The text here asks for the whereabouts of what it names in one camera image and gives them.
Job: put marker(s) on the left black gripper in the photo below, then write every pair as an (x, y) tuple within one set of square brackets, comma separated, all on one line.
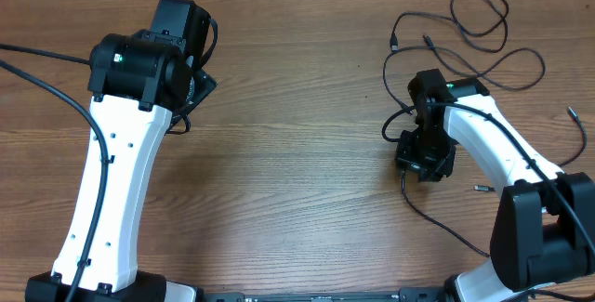
[(204, 83)]

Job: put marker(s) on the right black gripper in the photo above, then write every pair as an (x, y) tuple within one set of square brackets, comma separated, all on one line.
[(426, 160)]

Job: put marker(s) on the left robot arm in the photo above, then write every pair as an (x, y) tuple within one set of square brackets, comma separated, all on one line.
[(142, 86)]

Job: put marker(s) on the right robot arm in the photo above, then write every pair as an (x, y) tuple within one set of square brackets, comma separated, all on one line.
[(544, 228)]

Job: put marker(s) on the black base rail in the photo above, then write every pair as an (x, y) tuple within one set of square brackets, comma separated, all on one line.
[(321, 296)]

